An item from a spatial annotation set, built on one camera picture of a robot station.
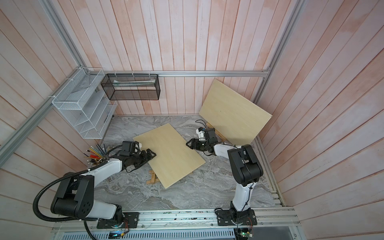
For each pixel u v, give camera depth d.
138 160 0.79
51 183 0.40
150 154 0.84
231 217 0.69
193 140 0.88
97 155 0.85
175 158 0.90
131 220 0.73
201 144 0.87
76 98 0.77
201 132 0.90
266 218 0.76
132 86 1.06
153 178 0.82
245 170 0.50
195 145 0.86
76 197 0.43
